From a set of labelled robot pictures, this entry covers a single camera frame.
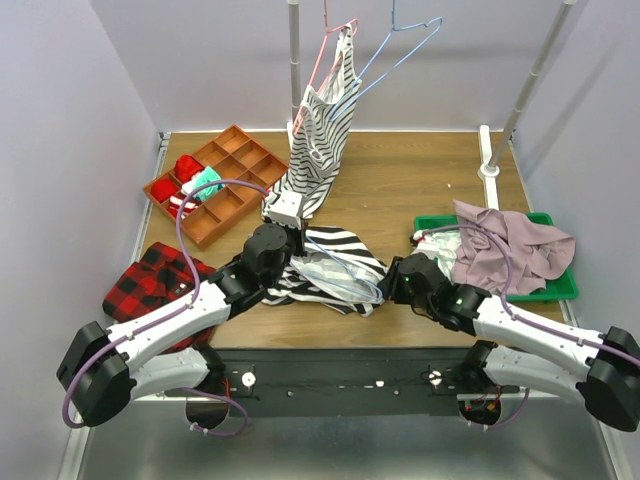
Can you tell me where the wide-striped black white tank top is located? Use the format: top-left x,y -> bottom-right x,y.
262,226 -> 387,317

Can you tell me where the light blue wire hanger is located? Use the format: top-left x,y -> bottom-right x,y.
290,229 -> 387,305

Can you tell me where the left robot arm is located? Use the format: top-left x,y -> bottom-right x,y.
56,223 -> 306,428

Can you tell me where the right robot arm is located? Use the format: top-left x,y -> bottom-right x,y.
378,253 -> 639,432

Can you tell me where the thin-striped tank top hanging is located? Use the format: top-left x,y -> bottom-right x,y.
261,23 -> 362,219

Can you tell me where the white garment in bin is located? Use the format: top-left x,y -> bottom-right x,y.
412,230 -> 462,278

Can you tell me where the brown compartment tray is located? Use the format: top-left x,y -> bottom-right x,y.
143,125 -> 287,249

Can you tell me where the mauve garment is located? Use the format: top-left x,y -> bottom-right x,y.
451,200 -> 576,296

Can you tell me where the teal white sock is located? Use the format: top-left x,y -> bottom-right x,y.
181,166 -> 225,203

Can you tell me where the red white striped sock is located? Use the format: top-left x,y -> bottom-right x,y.
167,195 -> 200,220

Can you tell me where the red black plaid shirt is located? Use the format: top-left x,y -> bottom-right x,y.
102,242 -> 195,323

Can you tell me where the red sock ball upper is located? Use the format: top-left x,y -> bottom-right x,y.
174,154 -> 204,183

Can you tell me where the red sock ball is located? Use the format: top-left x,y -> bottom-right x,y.
174,154 -> 204,183
150,178 -> 180,203

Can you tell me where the red sock ball lower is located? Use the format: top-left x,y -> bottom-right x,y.
150,178 -> 180,203

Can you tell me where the right rack pole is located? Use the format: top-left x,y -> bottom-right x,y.
486,0 -> 576,173

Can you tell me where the rack pole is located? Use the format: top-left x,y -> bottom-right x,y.
486,0 -> 576,173
287,0 -> 302,136

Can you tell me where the green plastic bin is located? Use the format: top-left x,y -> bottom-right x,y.
414,215 -> 579,303

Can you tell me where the left rack pole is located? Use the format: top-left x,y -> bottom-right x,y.
287,0 -> 302,136

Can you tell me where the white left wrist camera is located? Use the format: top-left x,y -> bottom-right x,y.
262,190 -> 303,230

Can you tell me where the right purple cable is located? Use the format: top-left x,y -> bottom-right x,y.
414,224 -> 640,431

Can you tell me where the purple cable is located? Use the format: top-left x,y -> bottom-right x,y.
414,224 -> 640,431
60,178 -> 271,439

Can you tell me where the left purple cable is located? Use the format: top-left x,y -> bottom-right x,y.
60,178 -> 271,439

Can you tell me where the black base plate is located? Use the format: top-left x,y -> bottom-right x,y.
164,347 -> 521,419

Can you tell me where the pink wire hanger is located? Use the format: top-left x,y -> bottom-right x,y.
292,0 -> 360,136

